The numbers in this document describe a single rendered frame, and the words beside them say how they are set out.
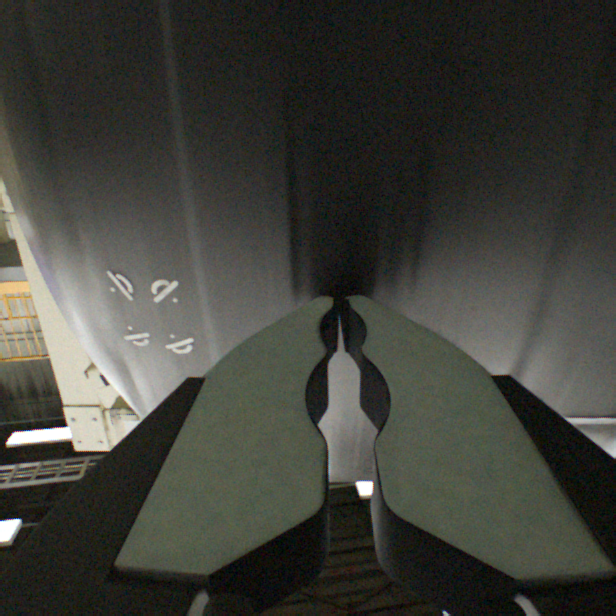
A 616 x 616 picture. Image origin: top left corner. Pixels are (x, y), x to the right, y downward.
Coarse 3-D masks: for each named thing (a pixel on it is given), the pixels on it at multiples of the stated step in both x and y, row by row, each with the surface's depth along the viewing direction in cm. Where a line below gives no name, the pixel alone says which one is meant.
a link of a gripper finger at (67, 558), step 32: (192, 384) 9; (160, 416) 8; (128, 448) 7; (160, 448) 7; (96, 480) 7; (128, 480) 7; (64, 512) 6; (96, 512) 6; (128, 512) 6; (32, 544) 6; (64, 544) 6; (96, 544) 6; (0, 576) 6; (32, 576) 6; (64, 576) 6; (96, 576) 6; (0, 608) 5; (32, 608) 5; (64, 608) 5; (96, 608) 5; (128, 608) 5; (160, 608) 5; (192, 608) 5
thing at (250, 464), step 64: (320, 320) 11; (256, 384) 9; (320, 384) 9; (192, 448) 7; (256, 448) 7; (320, 448) 7; (192, 512) 6; (256, 512) 6; (320, 512) 6; (128, 576) 6; (192, 576) 6; (256, 576) 6
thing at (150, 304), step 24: (96, 264) 14; (120, 264) 13; (144, 264) 13; (168, 264) 13; (120, 288) 14; (144, 288) 14; (168, 288) 13; (120, 312) 15; (144, 312) 14; (168, 312) 14; (192, 312) 14; (120, 336) 15; (144, 336) 15; (168, 336) 15; (192, 336) 15; (168, 360) 15; (192, 360) 15
